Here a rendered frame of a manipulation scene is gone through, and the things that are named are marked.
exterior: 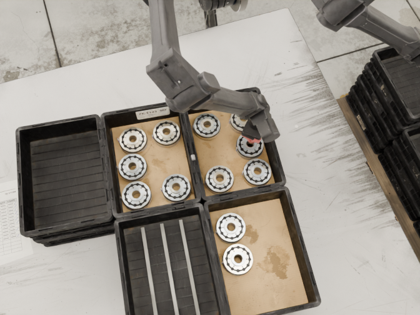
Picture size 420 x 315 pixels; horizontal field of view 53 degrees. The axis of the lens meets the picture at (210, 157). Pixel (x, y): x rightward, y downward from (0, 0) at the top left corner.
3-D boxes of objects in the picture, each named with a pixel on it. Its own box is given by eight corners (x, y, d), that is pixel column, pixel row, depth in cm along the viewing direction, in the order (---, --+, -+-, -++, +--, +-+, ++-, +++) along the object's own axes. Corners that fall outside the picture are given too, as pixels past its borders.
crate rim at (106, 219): (17, 130, 152) (14, 127, 150) (100, 115, 155) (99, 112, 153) (22, 238, 138) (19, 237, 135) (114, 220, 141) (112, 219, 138)
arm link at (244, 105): (199, 65, 90) (160, 92, 94) (210, 89, 89) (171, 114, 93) (264, 90, 128) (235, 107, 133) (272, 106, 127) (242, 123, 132)
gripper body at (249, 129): (271, 116, 144) (274, 106, 137) (259, 141, 141) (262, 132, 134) (254, 109, 145) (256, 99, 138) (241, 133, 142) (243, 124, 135)
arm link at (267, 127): (259, 91, 125) (235, 106, 128) (273, 125, 121) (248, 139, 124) (274, 101, 135) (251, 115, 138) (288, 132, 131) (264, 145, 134)
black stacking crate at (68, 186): (27, 141, 161) (15, 128, 150) (105, 127, 164) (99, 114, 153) (34, 243, 147) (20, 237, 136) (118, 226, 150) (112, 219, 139)
